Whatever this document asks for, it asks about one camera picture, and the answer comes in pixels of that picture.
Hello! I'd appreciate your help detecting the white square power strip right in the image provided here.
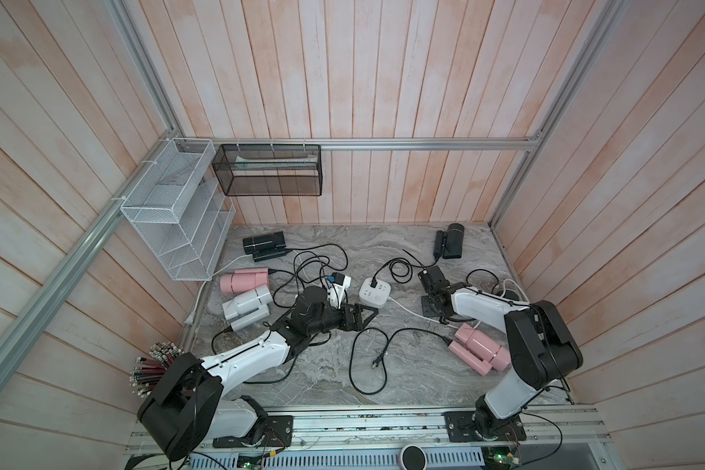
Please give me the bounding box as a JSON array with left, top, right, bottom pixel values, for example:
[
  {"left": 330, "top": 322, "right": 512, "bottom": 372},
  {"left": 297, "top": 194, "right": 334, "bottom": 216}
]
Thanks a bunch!
[{"left": 358, "top": 277, "right": 392, "bottom": 309}]

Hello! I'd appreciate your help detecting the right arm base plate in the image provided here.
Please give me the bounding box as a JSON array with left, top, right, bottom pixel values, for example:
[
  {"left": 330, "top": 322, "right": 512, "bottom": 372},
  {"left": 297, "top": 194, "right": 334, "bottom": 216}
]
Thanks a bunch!
[{"left": 443, "top": 397, "right": 527, "bottom": 443}]

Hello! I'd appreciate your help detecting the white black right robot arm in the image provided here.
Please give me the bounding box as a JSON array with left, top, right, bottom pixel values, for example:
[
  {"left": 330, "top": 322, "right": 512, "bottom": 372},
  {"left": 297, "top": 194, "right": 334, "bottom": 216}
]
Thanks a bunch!
[{"left": 418, "top": 266, "right": 584, "bottom": 434}]

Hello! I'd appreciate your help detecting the black cord of pink dryer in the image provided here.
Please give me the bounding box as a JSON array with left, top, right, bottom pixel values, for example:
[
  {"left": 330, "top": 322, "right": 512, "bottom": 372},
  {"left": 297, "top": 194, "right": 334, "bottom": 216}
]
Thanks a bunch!
[{"left": 268, "top": 257, "right": 330, "bottom": 307}]

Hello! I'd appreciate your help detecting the black mesh wall basket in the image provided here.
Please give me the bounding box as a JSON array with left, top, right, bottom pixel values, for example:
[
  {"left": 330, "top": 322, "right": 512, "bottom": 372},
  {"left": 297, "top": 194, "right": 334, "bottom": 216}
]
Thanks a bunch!
[{"left": 211, "top": 143, "right": 323, "bottom": 197}]

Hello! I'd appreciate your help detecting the pink folded hair dryer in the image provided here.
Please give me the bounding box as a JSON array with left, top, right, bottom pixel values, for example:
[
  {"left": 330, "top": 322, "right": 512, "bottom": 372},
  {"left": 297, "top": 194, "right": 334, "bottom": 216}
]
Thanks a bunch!
[{"left": 219, "top": 268, "right": 269, "bottom": 295}]

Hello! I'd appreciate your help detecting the round black white knob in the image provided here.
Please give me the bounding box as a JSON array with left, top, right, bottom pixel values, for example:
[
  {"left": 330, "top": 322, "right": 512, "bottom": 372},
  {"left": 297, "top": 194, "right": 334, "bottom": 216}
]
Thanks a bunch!
[{"left": 397, "top": 445, "right": 428, "bottom": 470}]

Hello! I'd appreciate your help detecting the black cord front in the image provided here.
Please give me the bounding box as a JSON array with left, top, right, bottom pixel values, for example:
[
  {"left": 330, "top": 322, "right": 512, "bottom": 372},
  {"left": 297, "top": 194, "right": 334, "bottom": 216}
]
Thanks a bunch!
[{"left": 349, "top": 326, "right": 454, "bottom": 396}]

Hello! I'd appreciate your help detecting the white wire mesh shelf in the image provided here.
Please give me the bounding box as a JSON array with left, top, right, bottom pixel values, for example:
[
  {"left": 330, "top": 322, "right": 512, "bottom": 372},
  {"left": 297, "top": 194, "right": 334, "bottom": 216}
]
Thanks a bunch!
[{"left": 121, "top": 138, "right": 235, "bottom": 281}]

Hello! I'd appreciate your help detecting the pink hair dryer under arm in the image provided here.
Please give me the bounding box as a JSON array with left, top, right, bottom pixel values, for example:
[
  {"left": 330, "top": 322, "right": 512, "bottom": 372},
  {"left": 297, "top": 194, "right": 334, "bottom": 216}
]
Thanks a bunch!
[{"left": 448, "top": 323, "right": 511, "bottom": 376}]

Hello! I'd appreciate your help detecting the white cable right strip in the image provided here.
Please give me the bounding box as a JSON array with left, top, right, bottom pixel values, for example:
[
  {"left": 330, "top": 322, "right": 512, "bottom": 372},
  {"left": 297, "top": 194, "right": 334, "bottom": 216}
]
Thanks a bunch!
[{"left": 387, "top": 277, "right": 533, "bottom": 327}]

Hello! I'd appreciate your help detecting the black cord of green dryer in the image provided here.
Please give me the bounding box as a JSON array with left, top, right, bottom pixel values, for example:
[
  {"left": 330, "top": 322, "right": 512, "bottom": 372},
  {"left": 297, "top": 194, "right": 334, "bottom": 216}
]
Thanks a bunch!
[{"left": 284, "top": 242, "right": 351, "bottom": 289}]

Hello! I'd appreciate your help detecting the red pencil cup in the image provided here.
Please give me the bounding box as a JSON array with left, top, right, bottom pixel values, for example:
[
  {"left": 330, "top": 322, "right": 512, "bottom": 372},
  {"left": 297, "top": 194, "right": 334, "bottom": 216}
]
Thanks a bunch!
[{"left": 129, "top": 342, "right": 184, "bottom": 398}]

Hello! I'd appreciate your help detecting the white power strip cable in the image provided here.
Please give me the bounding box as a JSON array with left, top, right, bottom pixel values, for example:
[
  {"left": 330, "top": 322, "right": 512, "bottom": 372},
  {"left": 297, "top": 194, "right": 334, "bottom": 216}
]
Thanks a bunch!
[{"left": 184, "top": 253, "right": 254, "bottom": 327}]

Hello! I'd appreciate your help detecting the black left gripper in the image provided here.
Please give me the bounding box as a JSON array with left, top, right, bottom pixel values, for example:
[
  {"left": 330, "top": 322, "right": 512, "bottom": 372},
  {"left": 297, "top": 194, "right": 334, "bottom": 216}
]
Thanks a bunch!
[{"left": 307, "top": 302, "right": 379, "bottom": 335}]

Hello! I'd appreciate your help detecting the dark green dryer far right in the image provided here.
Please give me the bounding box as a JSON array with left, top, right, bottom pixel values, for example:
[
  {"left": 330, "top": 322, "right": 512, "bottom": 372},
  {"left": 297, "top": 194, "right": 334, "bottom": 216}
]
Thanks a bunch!
[{"left": 433, "top": 223, "right": 465, "bottom": 260}]

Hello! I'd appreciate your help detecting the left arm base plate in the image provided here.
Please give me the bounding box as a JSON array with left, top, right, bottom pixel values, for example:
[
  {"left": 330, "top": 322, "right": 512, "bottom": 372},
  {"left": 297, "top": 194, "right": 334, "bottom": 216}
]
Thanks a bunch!
[{"left": 224, "top": 414, "right": 294, "bottom": 448}]

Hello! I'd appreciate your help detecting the white hair dryer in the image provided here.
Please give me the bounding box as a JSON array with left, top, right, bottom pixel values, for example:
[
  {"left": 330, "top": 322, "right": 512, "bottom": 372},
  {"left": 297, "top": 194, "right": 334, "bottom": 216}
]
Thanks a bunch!
[{"left": 222, "top": 285, "right": 273, "bottom": 331}]

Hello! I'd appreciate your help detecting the dark green folded hair dryer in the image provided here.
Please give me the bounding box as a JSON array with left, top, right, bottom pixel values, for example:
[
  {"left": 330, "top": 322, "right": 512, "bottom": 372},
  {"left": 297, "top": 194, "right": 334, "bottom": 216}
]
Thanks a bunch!
[{"left": 242, "top": 231, "right": 289, "bottom": 262}]

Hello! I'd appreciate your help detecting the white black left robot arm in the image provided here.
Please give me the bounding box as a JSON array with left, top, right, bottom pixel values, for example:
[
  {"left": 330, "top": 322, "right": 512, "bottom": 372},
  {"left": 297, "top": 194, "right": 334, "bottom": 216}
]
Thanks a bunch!
[{"left": 129, "top": 286, "right": 379, "bottom": 461}]

